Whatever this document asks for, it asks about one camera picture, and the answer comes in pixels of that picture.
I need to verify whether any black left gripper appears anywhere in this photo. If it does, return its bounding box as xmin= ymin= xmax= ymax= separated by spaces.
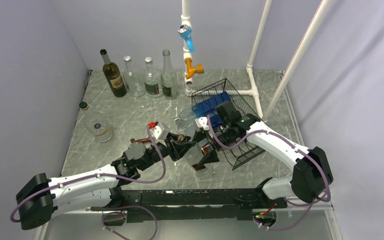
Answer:
xmin=138 ymin=131 xmax=195 ymax=171

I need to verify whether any clear blue bottle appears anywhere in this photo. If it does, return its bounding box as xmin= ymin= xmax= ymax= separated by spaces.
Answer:
xmin=210 ymin=114 xmax=223 ymax=129
xmin=173 ymin=91 xmax=231 ymax=124

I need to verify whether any clear bottle dark label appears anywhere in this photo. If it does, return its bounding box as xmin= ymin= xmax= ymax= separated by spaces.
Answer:
xmin=123 ymin=55 xmax=145 ymax=97

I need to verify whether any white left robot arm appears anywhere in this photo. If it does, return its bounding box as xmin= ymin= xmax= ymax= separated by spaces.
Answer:
xmin=16 ymin=133 xmax=197 ymax=230

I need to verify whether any white diagonal pole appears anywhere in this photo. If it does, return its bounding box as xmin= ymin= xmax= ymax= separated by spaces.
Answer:
xmin=262 ymin=0 xmax=334 ymax=122

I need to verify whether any orange pipe valve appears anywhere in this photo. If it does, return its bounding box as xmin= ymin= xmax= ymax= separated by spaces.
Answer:
xmin=184 ymin=57 xmax=205 ymax=80

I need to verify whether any clear blue bottle upper left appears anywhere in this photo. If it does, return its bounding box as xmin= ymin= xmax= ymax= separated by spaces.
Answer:
xmin=173 ymin=91 xmax=231 ymax=124

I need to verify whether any tall clear open-neck bottle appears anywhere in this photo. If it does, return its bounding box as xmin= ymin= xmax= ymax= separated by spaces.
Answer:
xmin=161 ymin=49 xmax=178 ymax=100

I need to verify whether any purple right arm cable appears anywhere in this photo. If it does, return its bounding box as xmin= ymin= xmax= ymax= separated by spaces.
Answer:
xmin=206 ymin=114 xmax=332 ymax=232

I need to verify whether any clear blue bottle lower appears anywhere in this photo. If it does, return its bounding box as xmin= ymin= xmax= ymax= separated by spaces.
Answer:
xmin=210 ymin=114 xmax=223 ymax=129

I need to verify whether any clear black-capped bottle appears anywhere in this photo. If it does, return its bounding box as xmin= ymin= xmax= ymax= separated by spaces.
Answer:
xmin=182 ymin=144 xmax=214 ymax=178

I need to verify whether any black wire wine rack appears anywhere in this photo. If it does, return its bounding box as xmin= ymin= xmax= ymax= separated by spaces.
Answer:
xmin=191 ymin=78 xmax=265 ymax=171

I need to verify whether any round clear flask bottle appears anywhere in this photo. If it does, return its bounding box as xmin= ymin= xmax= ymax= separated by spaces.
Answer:
xmin=79 ymin=101 xmax=113 ymax=143

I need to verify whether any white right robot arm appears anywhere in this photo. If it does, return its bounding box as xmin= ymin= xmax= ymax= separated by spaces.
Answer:
xmin=194 ymin=101 xmax=334 ymax=208

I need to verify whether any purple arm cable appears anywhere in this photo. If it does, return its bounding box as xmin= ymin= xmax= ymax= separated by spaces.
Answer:
xmin=206 ymin=114 xmax=332 ymax=232
xmin=9 ymin=127 xmax=167 ymax=240

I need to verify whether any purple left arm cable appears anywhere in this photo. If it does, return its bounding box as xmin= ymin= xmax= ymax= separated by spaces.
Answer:
xmin=9 ymin=127 xmax=167 ymax=240

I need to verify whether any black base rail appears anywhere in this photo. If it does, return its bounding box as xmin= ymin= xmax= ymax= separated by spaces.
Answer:
xmin=90 ymin=188 xmax=288 ymax=221

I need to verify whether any dark green wine bottle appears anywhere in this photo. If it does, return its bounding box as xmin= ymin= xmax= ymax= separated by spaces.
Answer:
xmin=100 ymin=49 xmax=127 ymax=98

